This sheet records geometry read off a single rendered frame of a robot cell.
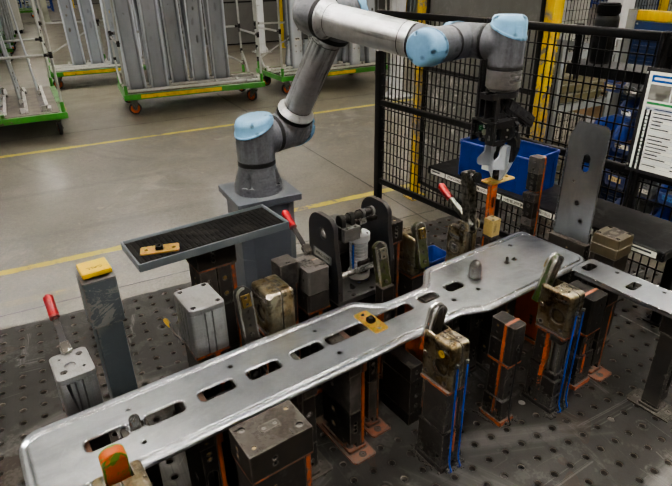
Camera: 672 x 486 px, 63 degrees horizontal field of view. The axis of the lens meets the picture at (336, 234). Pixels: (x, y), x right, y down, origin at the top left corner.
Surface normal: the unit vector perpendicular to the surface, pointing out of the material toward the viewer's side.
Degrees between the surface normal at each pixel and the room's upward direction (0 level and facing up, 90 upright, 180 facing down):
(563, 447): 0
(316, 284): 90
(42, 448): 0
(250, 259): 90
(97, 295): 90
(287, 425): 0
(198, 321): 90
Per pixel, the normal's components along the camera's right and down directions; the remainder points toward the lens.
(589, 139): -0.82, 0.26
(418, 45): -0.68, 0.33
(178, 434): -0.02, -0.90
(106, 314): 0.58, 0.35
